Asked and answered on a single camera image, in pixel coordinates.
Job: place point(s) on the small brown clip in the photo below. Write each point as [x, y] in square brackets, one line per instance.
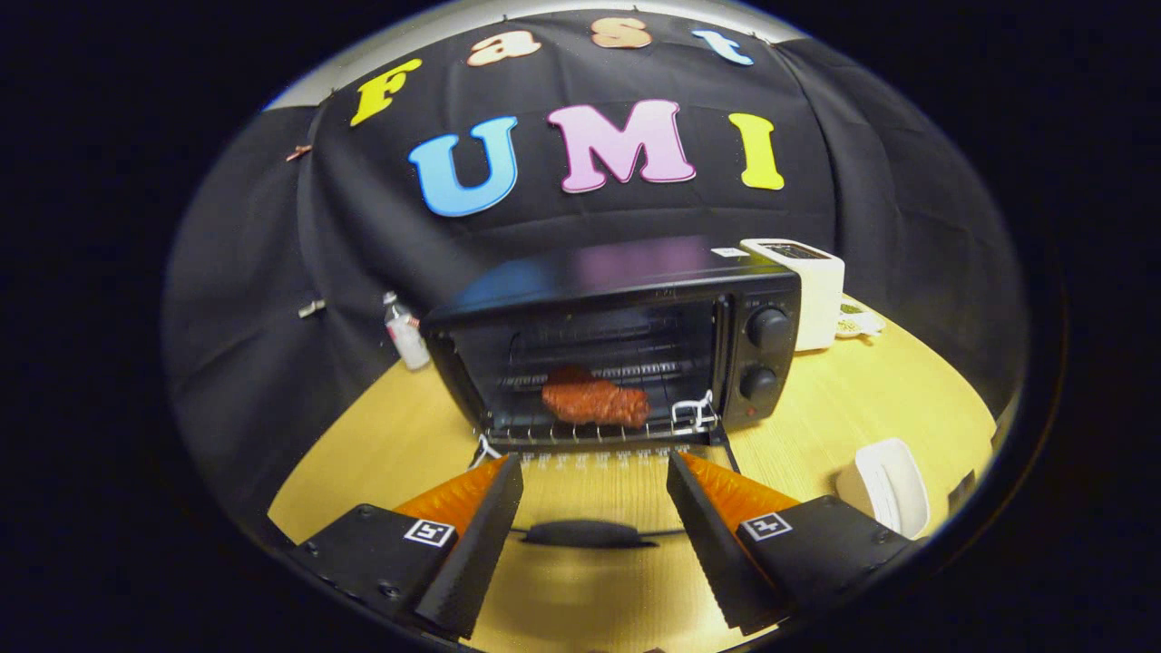
[297, 152]

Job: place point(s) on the small clear bottle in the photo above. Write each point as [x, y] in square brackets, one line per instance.
[408, 340]

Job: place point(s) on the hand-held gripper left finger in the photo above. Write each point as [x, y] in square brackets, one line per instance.
[481, 544]

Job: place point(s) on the white toaster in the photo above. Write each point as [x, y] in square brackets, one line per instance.
[821, 299]

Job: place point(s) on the small dish with food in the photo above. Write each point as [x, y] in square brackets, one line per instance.
[857, 322]

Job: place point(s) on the brown steak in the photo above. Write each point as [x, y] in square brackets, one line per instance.
[594, 402]

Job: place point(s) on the white ridged plate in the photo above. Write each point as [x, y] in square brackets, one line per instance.
[893, 485]

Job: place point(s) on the small silver clip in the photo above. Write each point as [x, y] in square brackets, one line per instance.
[311, 308]

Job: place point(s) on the black backdrop cloth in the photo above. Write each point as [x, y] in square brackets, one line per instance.
[363, 209]

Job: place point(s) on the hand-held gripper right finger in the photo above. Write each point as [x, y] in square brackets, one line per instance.
[707, 535]

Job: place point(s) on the black toaster oven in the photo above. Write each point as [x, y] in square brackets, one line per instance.
[635, 272]

